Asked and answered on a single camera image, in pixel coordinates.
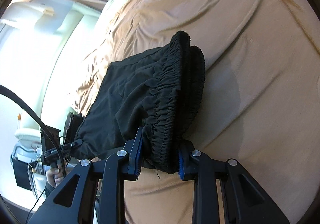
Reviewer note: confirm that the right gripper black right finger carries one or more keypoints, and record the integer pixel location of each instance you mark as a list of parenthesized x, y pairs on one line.
[(227, 184)]

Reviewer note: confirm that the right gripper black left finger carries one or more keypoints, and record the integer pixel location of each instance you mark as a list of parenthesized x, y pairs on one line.
[(73, 201)]

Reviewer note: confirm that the black pants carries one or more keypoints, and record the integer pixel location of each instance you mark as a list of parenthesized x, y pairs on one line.
[(158, 91)]

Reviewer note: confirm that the person's left hand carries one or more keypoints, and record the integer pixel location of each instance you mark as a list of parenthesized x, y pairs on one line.
[(54, 176)]

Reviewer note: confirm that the orange-brown blanket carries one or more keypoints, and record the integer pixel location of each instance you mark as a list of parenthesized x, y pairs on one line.
[(260, 102)]

